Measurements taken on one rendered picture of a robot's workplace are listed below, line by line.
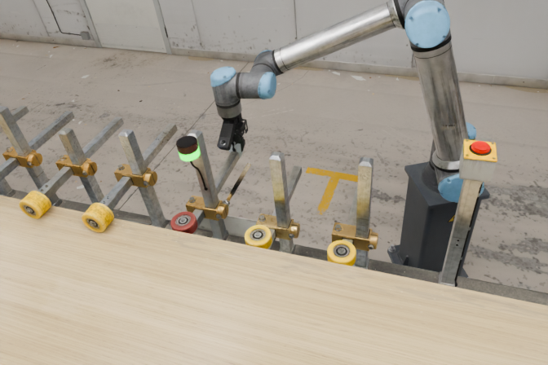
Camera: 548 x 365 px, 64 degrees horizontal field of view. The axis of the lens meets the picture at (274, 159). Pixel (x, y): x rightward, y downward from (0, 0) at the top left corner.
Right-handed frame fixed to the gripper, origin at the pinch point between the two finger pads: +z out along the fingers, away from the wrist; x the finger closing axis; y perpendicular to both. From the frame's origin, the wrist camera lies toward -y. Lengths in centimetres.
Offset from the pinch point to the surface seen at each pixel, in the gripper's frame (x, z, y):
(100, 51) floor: 270, 88, 230
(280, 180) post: -30.4, -22.3, -30.9
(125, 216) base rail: 37.2, 11.8, -29.5
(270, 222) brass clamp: -24.8, -2.1, -30.2
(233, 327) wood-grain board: -30, -9, -71
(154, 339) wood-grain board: -12, -9, -79
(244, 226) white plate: -13.4, 5.7, -27.9
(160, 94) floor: 154, 87, 159
